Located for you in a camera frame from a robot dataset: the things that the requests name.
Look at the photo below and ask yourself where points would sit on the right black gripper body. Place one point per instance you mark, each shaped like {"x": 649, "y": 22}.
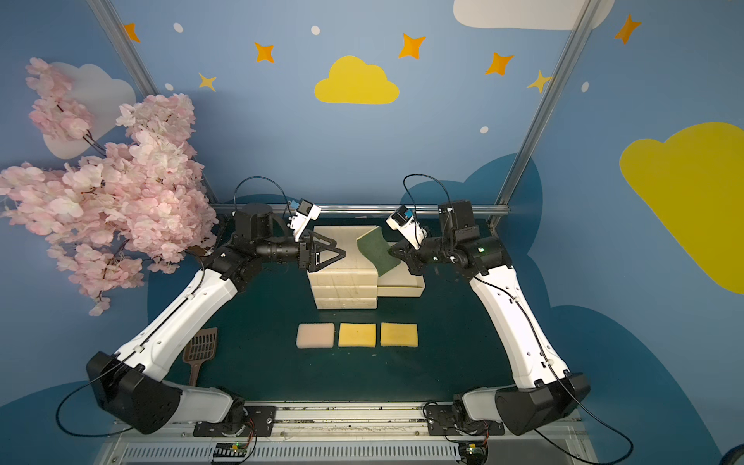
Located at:
{"x": 416, "y": 256}

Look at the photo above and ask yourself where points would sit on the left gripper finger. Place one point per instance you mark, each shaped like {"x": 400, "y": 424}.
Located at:
{"x": 321, "y": 243}
{"x": 320, "y": 264}

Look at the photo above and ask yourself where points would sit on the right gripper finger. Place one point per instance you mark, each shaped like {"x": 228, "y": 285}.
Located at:
{"x": 400, "y": 250}
{"x": 413, "y": 265}

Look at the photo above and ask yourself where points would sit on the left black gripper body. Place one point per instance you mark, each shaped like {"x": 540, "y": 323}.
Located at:
{"x": 303, "y": 251}

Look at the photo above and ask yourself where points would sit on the cream drawer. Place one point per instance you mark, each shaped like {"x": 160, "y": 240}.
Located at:
{"x": 400, "y": 283}

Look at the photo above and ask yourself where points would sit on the green scouring sponge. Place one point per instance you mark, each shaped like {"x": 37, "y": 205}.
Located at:
{"x": 375, "y": 249}

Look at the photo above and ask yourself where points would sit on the cream drawer cabinet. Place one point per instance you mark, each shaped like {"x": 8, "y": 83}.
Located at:
{"x": 351, "y": 283}

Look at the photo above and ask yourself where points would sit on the pink white sponge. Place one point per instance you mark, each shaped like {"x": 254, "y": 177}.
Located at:
{"x": 315, "y": 336}

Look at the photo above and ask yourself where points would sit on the yellow sponge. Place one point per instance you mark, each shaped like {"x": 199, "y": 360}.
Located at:
{"x": 357, "y": 336}
{"x": 399, "y": 335}

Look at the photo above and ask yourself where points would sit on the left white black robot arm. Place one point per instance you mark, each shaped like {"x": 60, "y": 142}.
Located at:
{"x": 131, "y": 384}

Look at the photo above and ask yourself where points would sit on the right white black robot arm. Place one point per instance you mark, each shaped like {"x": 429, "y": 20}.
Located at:
{"x": 544, "y": 388}

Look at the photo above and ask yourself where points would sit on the brown slotted spatula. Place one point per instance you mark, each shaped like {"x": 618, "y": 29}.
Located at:
{"x": 200, "y": 349}

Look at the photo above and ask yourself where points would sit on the pink cherry blossom tree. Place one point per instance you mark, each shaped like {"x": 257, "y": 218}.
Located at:
{"x": 128, "y": 208}

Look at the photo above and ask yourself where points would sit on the right small circuit board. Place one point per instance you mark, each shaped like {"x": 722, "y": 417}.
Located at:
{"x": 472, "y": 454}

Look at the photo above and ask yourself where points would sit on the left green circuit board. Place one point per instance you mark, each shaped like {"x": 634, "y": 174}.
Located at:
{"x": 229, "y": 453}

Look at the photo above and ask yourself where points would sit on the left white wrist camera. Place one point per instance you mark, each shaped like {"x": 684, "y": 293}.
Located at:
{"x": 305, "y": 212}

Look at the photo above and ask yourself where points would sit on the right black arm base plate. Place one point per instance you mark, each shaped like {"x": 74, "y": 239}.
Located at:
{"x": 450, "y": 420}

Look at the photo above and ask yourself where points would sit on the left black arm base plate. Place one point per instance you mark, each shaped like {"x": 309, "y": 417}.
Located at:
{"x": 256, "y": 419}

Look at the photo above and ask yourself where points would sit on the aluminium front rail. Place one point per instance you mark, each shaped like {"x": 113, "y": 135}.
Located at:
{"x": 353, "y": 433}

